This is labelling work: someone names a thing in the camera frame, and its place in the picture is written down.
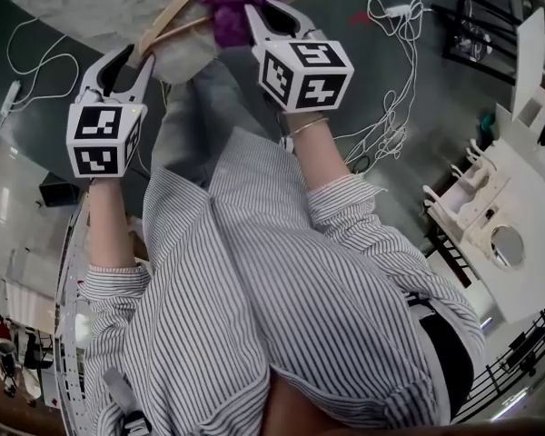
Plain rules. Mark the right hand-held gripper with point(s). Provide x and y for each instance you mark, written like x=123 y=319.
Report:
x=309 y=75

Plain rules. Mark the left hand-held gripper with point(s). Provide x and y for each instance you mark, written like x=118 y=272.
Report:
x=100 y=143

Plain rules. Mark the purple cloth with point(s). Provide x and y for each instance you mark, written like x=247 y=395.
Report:
x=231 y=21

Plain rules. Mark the wooden clothes hanger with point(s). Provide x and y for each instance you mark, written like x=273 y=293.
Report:
x=177 y=7

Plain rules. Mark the person's right forearm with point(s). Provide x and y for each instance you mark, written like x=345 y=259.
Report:
x=320 y=157

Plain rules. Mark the person's left forearm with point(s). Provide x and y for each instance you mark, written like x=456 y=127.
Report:
x=111 y=225

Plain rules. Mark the white perforated shelf rack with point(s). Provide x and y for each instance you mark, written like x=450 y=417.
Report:
x=68 y=334

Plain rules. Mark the grey trousers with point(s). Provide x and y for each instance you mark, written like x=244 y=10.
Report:
x=209 y=107

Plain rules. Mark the white power strip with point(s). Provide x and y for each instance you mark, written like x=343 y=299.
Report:
x=10 y=100
x=397 y=10

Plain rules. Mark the black box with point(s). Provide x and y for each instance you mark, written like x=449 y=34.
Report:
x=58 y=191

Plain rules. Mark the teal object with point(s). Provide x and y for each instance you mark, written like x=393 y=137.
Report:
x=487 y=124

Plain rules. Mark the white table with black legs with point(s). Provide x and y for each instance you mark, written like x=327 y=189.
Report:
x=529 y=52

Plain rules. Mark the striped shirt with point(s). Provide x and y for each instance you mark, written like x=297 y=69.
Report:
x=254 y=289

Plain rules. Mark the white counter with round hole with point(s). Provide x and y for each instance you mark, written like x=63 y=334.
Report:
x=527 y=243

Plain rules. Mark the black trousers waist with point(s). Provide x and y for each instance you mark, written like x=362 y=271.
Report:
x=452 y=357

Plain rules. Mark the black metal railing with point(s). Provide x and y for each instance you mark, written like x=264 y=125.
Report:
x=504 y=370

